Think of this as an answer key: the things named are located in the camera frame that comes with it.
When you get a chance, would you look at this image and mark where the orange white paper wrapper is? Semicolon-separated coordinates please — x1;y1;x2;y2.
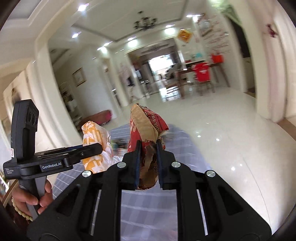
81;121;123;175

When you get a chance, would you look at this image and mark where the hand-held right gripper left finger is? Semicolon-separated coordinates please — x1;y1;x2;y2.
26;140;142;241

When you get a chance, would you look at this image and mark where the cream bead bracelet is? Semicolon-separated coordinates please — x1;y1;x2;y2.
11;198;33;221

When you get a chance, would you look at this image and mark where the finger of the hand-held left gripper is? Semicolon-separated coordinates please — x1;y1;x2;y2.
35;143;103;167

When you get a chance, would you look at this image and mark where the black chandelier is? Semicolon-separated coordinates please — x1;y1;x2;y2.
133;11;159;32

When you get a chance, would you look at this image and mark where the pink floor cushion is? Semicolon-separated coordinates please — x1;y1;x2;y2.
91;110;113;126

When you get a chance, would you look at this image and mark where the red gold framed wall picture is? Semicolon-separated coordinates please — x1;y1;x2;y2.
177;29;194;44

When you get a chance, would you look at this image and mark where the red wall flower decoration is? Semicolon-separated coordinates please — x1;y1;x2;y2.
266;23;278;38

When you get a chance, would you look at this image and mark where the white shelf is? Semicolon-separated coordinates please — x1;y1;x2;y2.
59;82;83;126

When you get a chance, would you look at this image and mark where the row of wall certificates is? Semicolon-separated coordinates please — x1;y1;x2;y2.
201;15;232;50

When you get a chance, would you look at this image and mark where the small dark chandelier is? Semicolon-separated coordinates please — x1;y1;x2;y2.
146;45;169;53

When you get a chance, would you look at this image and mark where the wooden dining table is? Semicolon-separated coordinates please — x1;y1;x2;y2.
174;62;231;98

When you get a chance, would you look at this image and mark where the red brown snack bag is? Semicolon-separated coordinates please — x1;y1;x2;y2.
127;103;169;191

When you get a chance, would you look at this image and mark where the grey checked cloth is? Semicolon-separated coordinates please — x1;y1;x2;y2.
52;124;208;241

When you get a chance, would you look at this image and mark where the person's left hand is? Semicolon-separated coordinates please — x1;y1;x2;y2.
12;180;53;216

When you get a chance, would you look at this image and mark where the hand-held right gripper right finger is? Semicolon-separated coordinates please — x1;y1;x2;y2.
156;140;271;241

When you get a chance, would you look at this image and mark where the red chair cover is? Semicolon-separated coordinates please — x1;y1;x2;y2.
192;63;212;83

